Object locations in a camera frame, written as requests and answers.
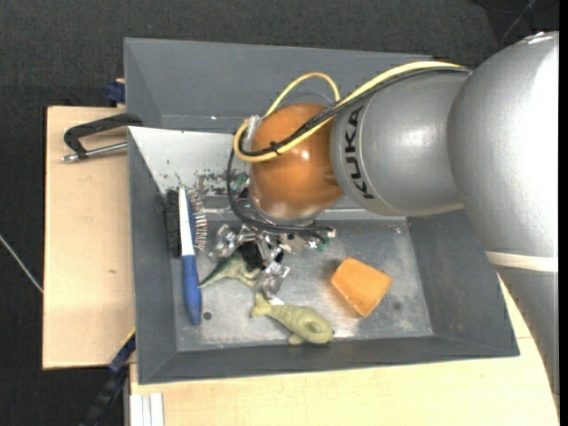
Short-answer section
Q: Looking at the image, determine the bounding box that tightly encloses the pale wood board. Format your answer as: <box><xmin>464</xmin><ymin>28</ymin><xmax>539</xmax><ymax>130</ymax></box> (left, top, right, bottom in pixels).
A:
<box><xmin>42</xmin><ymin>105</ymin><xmax>137</xmax><ymax>370</ymax></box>

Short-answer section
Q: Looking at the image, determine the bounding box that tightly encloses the silver wire spiral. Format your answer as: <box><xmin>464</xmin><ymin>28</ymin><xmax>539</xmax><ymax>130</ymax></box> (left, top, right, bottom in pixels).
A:
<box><xmin>189</xmin><ymin>187</ymin><xmax>210</xmax><ymax>254</ymax></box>

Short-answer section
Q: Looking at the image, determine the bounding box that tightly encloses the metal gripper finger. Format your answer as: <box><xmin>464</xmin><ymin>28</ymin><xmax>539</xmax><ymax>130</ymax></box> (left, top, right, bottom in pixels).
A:
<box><xmin>208</xmin><ymin>224</ymin><xmax>240</xmax><ymax>262</ymax></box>
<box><xmin>259</xmin><ymin>262</ymin><xmax>292</xmax><ymax>304</ymax></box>

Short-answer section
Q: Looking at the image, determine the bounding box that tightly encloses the blue and white brush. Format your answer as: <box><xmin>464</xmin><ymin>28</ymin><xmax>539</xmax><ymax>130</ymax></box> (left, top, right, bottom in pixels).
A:
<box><xmin>161</xmin><ymin>185</ymin><xmax>204</xmax><ymax>327</ymax></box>

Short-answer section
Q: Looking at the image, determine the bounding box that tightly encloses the green toy fish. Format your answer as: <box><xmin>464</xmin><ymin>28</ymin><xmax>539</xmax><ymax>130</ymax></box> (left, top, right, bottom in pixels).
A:
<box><xmin>249</xmin><ymin>292</ymin><xmax>335</xmax><ymax>346</ymax></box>

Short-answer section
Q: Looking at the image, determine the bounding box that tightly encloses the orange sponge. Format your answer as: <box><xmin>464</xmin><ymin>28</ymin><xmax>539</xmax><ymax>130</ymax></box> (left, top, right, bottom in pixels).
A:
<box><xmin>329</xmin><ymin>256</ymin><xmax>394</xmax><ymax>320</ymax></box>

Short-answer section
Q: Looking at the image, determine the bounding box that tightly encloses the green toy dinosaur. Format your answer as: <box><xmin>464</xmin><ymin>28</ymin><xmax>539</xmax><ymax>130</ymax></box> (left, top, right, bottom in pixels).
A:
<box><xmin>197</xmin><ymin>255</ymin><xmax>264</xmax><ymax>290</ymax></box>

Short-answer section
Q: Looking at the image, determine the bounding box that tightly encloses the grey metal bin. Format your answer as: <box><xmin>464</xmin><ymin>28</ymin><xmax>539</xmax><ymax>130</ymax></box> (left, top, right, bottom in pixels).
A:
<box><xmin>122</xmin><ymin>36</ymin><xmax>521</xmax><ymax>385</ymax></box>

